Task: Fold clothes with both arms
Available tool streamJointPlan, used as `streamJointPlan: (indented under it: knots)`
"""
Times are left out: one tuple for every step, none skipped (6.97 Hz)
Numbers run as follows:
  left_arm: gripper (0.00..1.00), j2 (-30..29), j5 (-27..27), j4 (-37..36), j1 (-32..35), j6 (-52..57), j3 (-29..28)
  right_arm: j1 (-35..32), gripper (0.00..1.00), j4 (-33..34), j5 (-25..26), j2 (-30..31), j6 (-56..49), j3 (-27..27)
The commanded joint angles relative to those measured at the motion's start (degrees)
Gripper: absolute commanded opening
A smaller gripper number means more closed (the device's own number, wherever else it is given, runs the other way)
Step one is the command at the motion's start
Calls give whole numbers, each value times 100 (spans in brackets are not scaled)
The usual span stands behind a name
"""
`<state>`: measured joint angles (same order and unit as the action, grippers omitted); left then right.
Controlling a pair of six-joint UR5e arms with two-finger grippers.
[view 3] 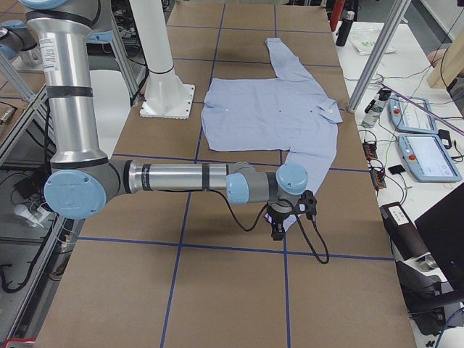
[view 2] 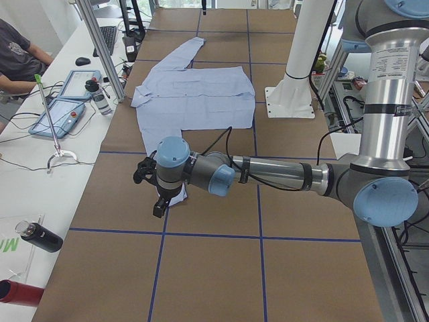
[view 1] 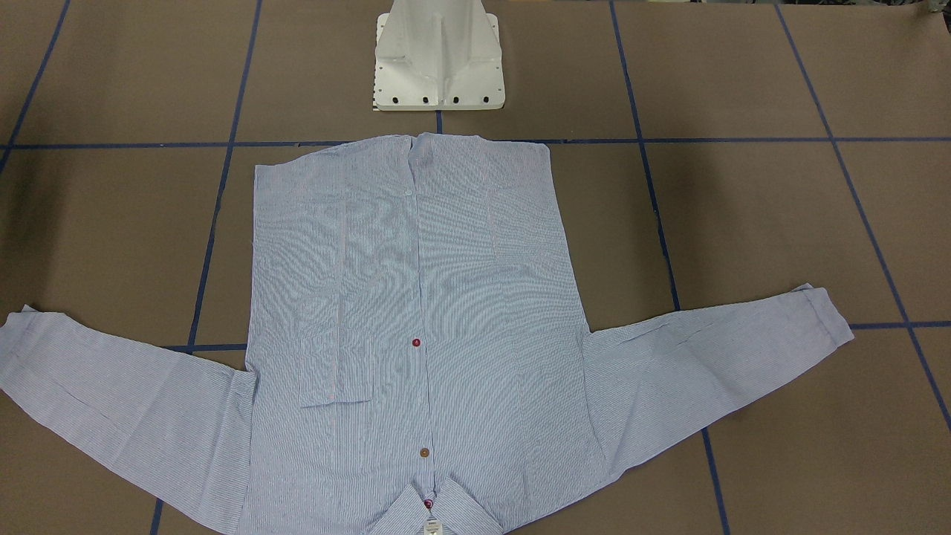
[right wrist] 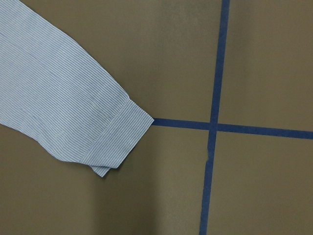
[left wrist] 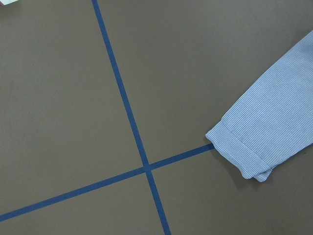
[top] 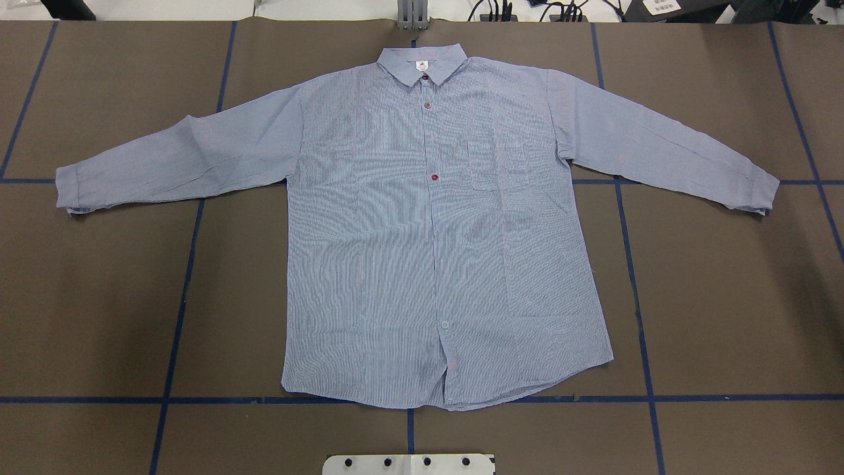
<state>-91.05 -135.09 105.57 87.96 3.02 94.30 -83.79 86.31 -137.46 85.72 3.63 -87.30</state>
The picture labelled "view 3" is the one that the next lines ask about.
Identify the orange circuit board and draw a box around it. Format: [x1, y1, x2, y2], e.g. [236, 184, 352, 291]
[362, 141, 378, 160]
[369, 167, 386, 191]

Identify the aluminium frame post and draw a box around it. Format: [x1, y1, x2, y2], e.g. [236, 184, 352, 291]
[347, 0, 411, 113]

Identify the red fire extinguisher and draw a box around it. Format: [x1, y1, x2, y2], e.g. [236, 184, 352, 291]
[329, 0, 345, 32]

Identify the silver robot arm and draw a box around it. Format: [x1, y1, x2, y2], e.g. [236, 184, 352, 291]
[24, 1, 315, 241]

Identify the light blue striped shirt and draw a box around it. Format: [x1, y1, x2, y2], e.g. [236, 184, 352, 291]
[201, 37, 344, 233]

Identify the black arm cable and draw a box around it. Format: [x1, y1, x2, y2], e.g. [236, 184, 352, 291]
[219, 189, 331, 265]

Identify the clear plastic bottle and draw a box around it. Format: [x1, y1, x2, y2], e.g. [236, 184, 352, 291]
[361, 87, 392, 128]

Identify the black drinking bottle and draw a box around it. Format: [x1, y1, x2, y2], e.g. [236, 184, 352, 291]
[336, 11, 355, 47]

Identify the white paper bag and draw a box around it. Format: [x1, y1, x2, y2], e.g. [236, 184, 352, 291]
[349, 28, 380, 56]

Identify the upper teach pendant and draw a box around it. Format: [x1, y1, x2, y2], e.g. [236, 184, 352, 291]
[388, 94, 438, 134]

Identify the white power strip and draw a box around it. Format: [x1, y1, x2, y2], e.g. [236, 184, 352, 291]
[14, 204, 51, 228]

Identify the teach pendant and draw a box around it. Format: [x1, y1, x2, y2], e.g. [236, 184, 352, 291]
[397, 134, 462, 183]
[388, 94, 438, 134]

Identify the lower teach pendant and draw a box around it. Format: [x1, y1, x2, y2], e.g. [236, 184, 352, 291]
[397, 134, 462, 183]

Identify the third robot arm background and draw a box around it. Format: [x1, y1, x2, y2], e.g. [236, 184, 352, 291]
[1, 20, 42, 66]

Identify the orange circuit board upper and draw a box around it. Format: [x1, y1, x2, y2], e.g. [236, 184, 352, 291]
[362, 141, 378, 160]

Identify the black monitor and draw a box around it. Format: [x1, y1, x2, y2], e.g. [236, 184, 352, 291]
[415, 185, 464, 289]

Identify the white camera pillar base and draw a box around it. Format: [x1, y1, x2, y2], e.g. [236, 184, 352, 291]
[130, 0, 195, 120]

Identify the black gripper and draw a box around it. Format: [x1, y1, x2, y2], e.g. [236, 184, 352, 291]
[267, 204, 292, 241]

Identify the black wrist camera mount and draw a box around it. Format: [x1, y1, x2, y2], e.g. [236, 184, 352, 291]
[299, 190, 317, 222]

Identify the orange circuit board lower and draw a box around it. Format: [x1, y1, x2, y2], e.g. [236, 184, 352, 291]
[369, 167, 386, 191]

